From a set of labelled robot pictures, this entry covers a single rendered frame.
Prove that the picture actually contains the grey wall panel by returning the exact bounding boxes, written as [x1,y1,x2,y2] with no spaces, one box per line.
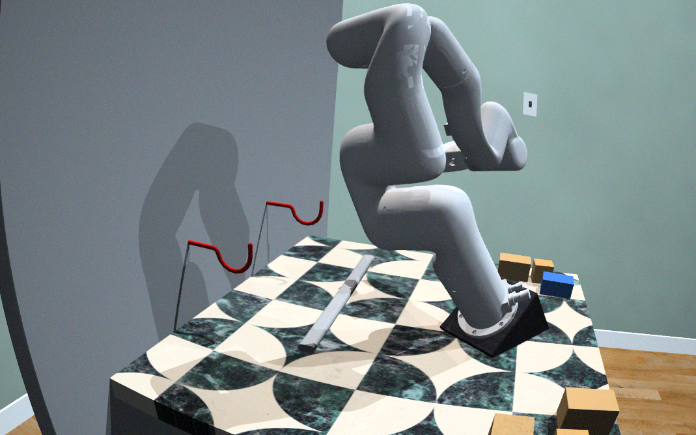
[0,0,343,435]

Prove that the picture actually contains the blue rectangular block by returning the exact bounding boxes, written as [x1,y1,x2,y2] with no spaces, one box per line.
[540,272,574,299]

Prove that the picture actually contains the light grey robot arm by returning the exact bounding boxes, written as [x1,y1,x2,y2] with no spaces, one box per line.
[326,3,531,339]

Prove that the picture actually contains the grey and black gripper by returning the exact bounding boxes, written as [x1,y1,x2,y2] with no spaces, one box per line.
[443,141,472,173]

